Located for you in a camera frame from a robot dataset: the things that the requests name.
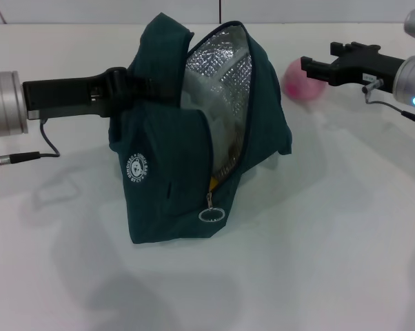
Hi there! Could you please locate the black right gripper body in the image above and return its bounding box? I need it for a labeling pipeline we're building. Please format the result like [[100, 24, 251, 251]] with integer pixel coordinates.
[[331, 51, 407, 94]]

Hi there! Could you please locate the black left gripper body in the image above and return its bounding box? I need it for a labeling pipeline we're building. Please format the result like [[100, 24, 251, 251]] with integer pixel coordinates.
[[23, 70, 111, 120]]

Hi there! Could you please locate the pink peach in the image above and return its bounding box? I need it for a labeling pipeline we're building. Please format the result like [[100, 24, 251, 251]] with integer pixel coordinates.
[[282, 57, 327, 101]]

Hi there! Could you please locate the dark teal insulated lunch bag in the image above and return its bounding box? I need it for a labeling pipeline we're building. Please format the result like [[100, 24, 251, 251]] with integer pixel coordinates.
[[109, 12, 294, 245]]

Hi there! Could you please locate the clear container with blue-rimmed lid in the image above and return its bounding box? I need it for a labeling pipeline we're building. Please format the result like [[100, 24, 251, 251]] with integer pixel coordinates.
[[181, 68, 246, 168]]

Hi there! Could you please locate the right gripper grey cable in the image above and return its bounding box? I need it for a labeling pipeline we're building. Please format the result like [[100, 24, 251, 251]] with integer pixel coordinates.
[[363, 88, 415, 122]]

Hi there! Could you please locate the gripper grey cable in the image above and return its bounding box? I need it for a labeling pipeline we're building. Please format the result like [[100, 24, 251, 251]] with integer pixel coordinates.
[[0, 120, 61, 166], [363, 88, 415, 122]]

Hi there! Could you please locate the left gripper grey cable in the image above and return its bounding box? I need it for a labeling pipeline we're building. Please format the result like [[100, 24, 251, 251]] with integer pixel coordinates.
[[0, 120, 61, 166]]

